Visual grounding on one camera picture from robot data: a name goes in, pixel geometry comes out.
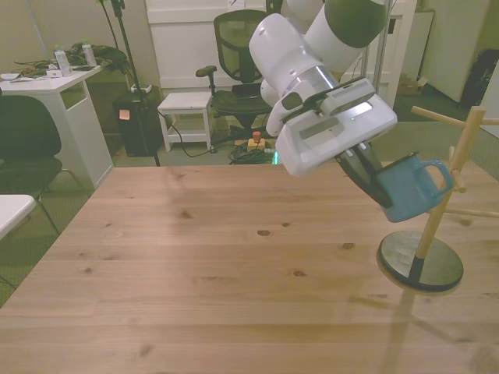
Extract coiled black floor cables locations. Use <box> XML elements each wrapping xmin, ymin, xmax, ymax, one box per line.
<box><xmin>228</xmin><ymin>147</ymin><xmax>278</xmax><ymax>165</ymax></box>

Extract red emergency stop yellow box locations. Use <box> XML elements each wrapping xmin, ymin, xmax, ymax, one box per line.
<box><xmin>247</xmin><ymin>131</ymin><xmax>270</xmax><ymax>153</ymax></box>

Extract white board panel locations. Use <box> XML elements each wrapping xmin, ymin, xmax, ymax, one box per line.
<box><xmin>403</xmin><ymin>9</ymin><xmax>488</xmax><ymax>104</ymax></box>

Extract white desk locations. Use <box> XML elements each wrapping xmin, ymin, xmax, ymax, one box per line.
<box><xmin>0</xmin><ymin>64</ymin><xmax>115</xmax><ymax>190</ymax></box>

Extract black padded visitor chair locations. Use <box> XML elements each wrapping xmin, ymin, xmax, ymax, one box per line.
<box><xmin>0</xmin><ymin>93</ymin><xmax>81</xmax><ymax>235</ymax></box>

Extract white folding table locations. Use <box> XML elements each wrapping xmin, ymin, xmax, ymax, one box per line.
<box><xmin>0</xmin><ymin>193</ymin><xmax>37</xmax><ymax>241</ymax></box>

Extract blue enamel mug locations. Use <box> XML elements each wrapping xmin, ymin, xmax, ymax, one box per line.
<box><xmin>374</xmin><ymin>153</ymin><xmax>455</xmax><ymax>224</ymax></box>

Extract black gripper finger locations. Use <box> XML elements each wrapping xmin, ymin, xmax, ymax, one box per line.
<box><xmin>356</xmin><ymin>140</ymin><xmax>386</xmax><ymax>175</ymax></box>
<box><xmin>334</xmin><ymin>151</ymin><xmax>393</xmax><ymax>208</ymax></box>

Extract wooden mug tree black base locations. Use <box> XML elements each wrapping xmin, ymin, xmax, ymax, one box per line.
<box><xmin>376</xmin><ymin>104</ymin><xmax>499</xmax><ymax>294</ymax></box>

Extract silver metal stand pole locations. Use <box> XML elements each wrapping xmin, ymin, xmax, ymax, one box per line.
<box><xmin>366</xmin><ymin>0</ymin><xmax>397</xmax><ymax>97</ymax></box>

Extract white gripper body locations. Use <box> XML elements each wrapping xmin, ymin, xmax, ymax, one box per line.
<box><xmin>274</xmin><ymin>94</ymin><xmax>398</xmax><ymax>178</ymax></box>

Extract clear plastic water bottle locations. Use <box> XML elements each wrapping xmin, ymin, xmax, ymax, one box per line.
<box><xmin>54</xmin><ymin>44</ymin><xmax>72</xmax><ymax>77</ymax></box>
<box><xmin>81</xmin><ymin>41</ymin><xmax>97</xmax><ymax>68</ymax></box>

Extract black tripod stand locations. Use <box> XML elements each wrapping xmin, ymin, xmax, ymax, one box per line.
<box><xmin>97</xmin><ymin>0</ymin><xmax>161</xmax><ymax>168</ymax></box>

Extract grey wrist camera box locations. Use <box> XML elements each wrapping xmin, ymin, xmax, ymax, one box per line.
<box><xmin>302</xmin><ymin>76</ymin><xmax>377</xmax><ymax>118</ymax></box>

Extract black box cabinet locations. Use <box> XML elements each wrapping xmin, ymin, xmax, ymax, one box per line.
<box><xmin>112</xmin><ymin>95</ymin><xmax>163</xmax><ymax>157</ymax></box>

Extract cardboard box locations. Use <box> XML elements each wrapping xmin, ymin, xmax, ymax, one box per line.
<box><xmin>397</xmin><ymin>73</ymin><xmax>430</xmax><ymax>97</ymax></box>

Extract black bag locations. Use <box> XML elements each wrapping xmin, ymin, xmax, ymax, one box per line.
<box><xmin>462</xmin><ymin>48</ymin><xmax>499</xmax><ymax>108</ymax></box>

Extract small white wooden stool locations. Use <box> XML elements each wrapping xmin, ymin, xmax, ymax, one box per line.
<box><xmin>157</xmin><ymin>91</ymin><xmax>214</xmax><ymax>153</ymax></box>

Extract black power cable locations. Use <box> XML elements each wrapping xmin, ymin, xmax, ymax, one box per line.
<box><xmin>157</xmin><ymin>111</ymin><xmax>214</xmax><ymax>159</ymax></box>

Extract camouflage cloth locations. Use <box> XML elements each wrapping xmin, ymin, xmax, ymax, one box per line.
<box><xmin>64</xmin><ymin>44</ymin><xmax>129</xmax><ymax>74</ymax></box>

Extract black mesh office chair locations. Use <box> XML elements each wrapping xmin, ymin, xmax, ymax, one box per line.
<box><xmin>194</xmin><ymin>9</ymin><xmax>284</xmax><ymax>136</ymax></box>

